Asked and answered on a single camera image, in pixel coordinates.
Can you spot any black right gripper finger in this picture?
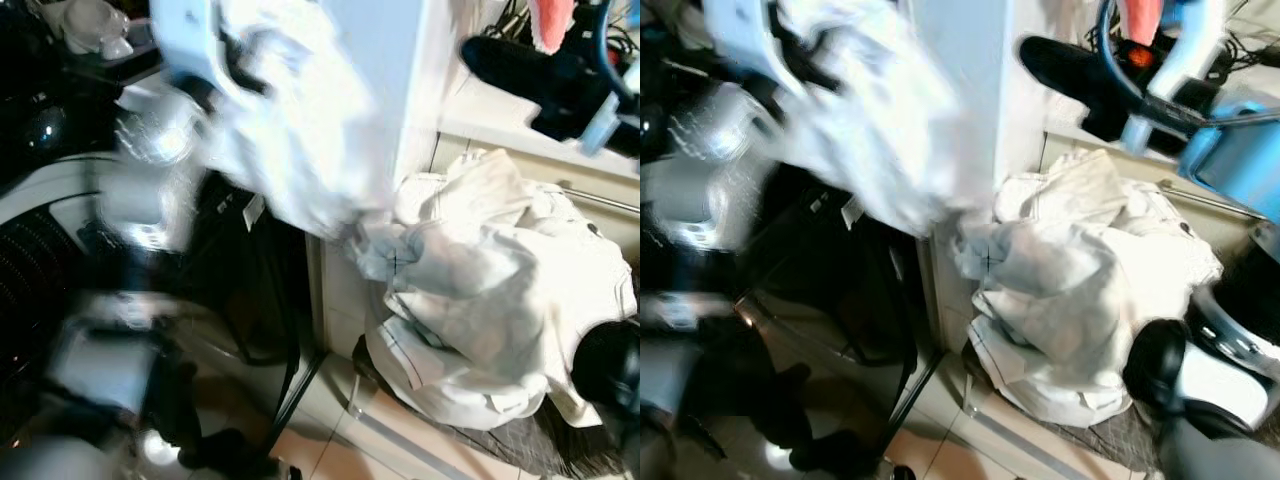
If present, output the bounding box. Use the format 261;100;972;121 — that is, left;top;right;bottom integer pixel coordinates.
1020;36;1131;101
462;36;561;101

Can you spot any white garment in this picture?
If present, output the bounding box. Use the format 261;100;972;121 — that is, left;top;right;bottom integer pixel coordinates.
195;0;401;241
770;0;991;236

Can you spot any pile of white clothes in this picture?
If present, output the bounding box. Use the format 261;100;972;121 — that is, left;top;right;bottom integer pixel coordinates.
950;150;1226;429
345;148;639;431

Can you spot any pink cloth item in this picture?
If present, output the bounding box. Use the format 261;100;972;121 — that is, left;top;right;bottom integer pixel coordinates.
1118;0;1166;46
528;0;576;56

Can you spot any white cabinet panel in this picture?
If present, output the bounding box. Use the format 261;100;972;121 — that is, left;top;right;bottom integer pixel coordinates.
910;0;1051;211
330;0;461;216

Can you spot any dark glass washer door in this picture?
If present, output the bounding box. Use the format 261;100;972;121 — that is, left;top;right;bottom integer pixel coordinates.
190;170;321;451
740;165;941;451

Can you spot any blue cable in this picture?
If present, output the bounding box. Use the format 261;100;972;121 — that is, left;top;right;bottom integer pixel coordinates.
1095;0;1201;126
590;0;641;106

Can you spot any pale right wrist camera mount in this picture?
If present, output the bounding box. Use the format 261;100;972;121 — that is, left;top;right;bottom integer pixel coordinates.
1120;100;1280;221
580;100;641;156

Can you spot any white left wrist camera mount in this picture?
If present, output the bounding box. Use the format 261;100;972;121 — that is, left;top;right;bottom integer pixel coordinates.
150;0;251;101
700;0;801;91

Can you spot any metal drawer handle bar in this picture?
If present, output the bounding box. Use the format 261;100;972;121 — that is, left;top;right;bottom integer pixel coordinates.
555;180;641;216
1155;180;1251;216

